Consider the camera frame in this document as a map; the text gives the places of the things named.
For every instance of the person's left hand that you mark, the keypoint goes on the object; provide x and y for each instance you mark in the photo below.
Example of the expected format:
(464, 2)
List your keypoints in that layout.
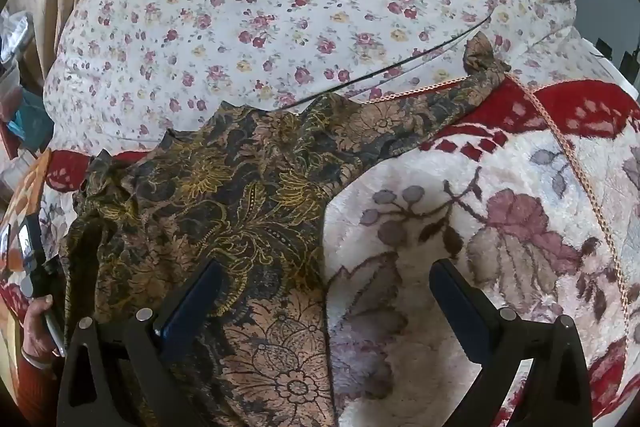
(36, 332)

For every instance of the dark brown floral garment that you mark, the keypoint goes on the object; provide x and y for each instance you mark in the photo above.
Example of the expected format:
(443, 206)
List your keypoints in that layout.
(225, 197)

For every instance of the clear plastic container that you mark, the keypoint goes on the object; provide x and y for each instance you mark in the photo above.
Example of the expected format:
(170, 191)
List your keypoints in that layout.
(12, 34)

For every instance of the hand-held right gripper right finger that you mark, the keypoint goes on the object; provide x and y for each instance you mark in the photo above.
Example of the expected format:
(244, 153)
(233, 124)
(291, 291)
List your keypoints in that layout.
(457, 302)

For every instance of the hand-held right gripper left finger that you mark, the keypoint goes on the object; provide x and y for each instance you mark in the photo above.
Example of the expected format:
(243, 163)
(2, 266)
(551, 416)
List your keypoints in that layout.
(192, 302)

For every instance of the teal cloth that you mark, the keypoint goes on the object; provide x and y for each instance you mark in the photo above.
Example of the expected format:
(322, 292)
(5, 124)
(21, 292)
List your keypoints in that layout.
(30, 127)

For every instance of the person's left forearm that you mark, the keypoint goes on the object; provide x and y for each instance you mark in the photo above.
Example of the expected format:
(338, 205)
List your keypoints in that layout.
(32, 392)

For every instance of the red white plush blanket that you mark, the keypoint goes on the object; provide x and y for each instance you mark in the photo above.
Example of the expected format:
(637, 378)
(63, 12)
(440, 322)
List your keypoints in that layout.
(500, 217)

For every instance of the white rose print bedsheet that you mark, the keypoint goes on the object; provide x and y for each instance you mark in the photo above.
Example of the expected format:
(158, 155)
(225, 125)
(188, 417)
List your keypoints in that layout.
(280, 7)

